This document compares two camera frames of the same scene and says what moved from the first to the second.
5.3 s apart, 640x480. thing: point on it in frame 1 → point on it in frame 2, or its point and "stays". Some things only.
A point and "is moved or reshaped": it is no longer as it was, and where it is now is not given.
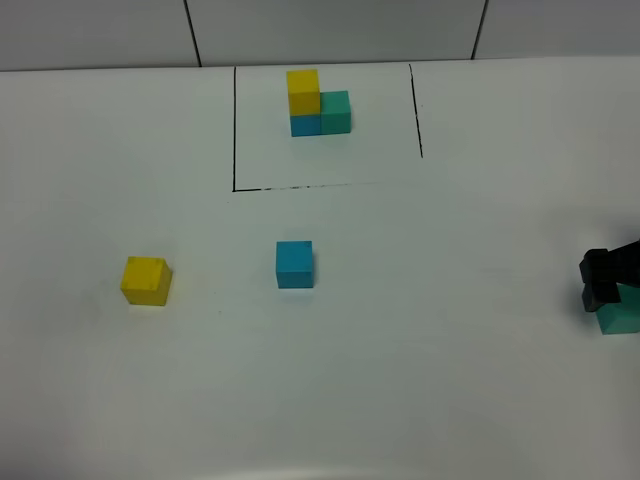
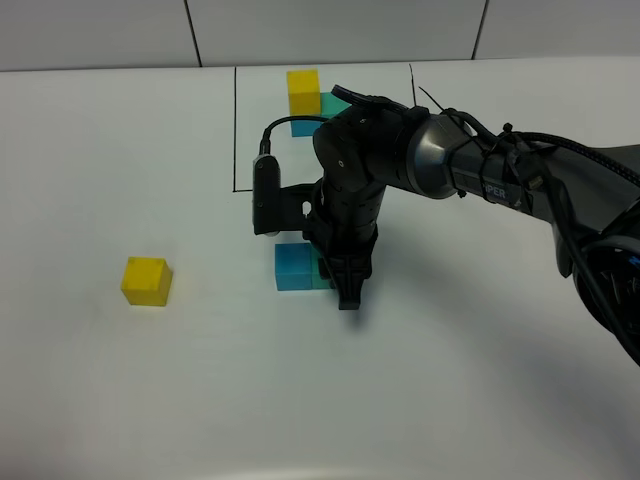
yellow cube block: (146, 280) stays
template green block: (335, 112) stays
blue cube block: (294, 264) stays
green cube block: (624, 317) is moved or reshaped
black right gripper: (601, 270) → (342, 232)
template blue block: (305, 125) stays
